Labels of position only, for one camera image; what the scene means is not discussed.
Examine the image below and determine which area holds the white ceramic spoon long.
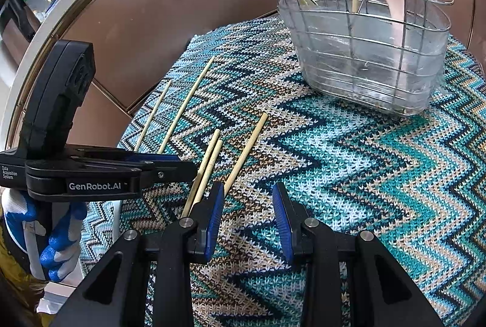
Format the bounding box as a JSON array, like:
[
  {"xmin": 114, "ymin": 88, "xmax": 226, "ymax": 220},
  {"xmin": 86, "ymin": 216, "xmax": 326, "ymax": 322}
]
[{"xmin": 112, "ymin": 200, "xmax": 122, "ymax": 243}]

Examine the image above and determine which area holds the wire utensil holder basket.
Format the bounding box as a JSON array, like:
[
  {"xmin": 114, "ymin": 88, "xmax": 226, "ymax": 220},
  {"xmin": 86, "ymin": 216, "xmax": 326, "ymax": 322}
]
[{"xmin": 278, "ymin": 0, "xmax": 454, "ymax": 117}]

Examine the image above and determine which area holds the blue white gloved left hand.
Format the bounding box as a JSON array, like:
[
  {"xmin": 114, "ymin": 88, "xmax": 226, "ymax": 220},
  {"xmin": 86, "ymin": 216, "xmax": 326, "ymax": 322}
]
[{"xmin": 2, "ymin": 188, "xmax": 87, "ymax": 283}]

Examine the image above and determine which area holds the yellow jacket sleeve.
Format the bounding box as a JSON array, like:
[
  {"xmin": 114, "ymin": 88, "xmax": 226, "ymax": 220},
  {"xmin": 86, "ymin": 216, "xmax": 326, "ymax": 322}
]
[{"xmin": 1, "ymin": 229, "xmax": 53, "ymax": 326}]

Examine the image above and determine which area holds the zigzag patterned table mat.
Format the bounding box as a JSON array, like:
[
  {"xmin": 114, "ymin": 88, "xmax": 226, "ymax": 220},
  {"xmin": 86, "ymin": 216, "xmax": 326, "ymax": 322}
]
[{"xmin": 77, "ymin": 16, "xmax": 486, "ymax": 327}]

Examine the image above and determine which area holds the copper electric kettle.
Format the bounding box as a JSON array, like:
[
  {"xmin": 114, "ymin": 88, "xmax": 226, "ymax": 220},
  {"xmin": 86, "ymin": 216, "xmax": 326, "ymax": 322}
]
[{"xmin": 1, "ymin": 0, "xmax": 40, "ymax": 65}]

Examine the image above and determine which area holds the blue label bottle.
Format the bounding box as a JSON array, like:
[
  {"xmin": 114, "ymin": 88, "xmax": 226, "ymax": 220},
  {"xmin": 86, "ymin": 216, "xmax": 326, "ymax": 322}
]
[{"xmin": 34, "ymin": 0, "xmax": 56, "ymax": 23}]

